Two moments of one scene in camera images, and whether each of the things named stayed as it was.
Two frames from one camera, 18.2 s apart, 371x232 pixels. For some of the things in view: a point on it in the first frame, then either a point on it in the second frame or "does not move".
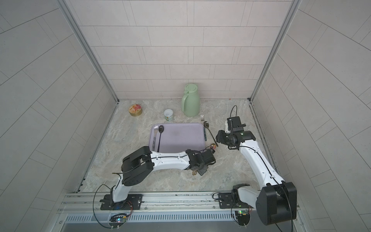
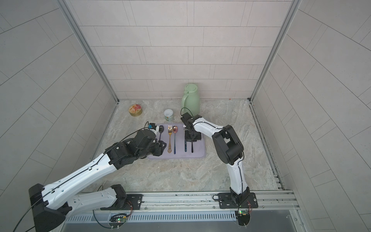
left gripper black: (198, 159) to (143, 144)
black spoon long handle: (161, 129) does not move
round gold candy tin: (135, 109) does not move
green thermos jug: (191, 102) does not move
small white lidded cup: (168, 113) does not move
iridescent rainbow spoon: (213, 146) to (175, 130)
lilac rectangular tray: (178, 137) does not move
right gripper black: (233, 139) to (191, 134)
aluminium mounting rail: (179, 203) does not move
